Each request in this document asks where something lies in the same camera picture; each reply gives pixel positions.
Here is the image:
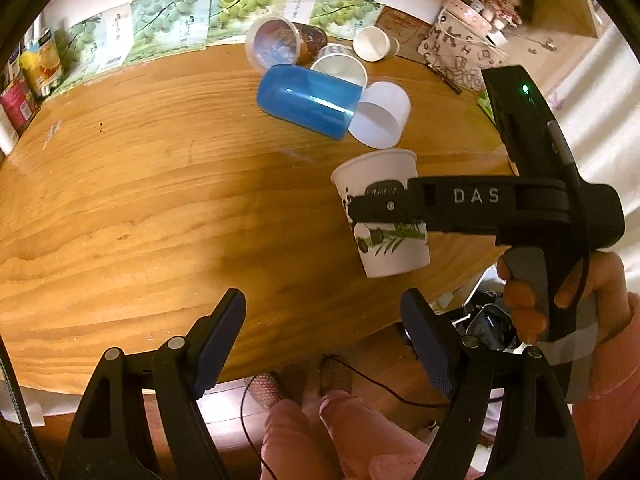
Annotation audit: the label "pink doll toy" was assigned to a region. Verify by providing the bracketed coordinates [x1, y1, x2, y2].
[442, 0, 534, 37]

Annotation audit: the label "pink trouser legs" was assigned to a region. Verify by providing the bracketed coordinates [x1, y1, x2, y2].
[262, 390, 428, 479]

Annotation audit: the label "green grape print cardboard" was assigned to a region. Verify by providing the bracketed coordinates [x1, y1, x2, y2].
[54, 0, 384, 93]

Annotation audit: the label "colourful drink cartons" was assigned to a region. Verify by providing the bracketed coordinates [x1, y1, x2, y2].
[1, 25, 63, 156]

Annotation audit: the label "blue plastic cup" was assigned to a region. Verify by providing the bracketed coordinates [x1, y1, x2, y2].
[256, 64, 363, 140]

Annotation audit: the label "person's right hand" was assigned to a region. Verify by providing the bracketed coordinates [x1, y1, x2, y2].
[496, 250, 635, 346]

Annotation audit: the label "black pen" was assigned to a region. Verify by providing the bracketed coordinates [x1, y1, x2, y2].
[425, 63, 462, 96]

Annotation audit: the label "colourful patterned paper cup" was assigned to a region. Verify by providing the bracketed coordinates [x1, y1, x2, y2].
[244, 15, 328, 73]

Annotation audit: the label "brown letter print paper bag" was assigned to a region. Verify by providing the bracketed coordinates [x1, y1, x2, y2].
[416, 9, 506, 91]

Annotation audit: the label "white panda paper cup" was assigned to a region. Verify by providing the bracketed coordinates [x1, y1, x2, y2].
[331, 148, 431, 278]

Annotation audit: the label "grey checked paper cup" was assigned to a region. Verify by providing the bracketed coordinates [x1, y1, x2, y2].
[310, 44, 369, 88]

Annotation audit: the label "olive green paper cup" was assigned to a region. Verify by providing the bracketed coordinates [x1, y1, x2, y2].
[352, 26, 400, 63]

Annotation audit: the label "white plastic cup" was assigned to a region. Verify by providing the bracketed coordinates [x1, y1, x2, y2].
[348, 81, 411, 150]

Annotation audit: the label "green tissue pack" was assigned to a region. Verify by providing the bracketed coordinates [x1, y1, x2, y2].
[477, 89, 496, 124]

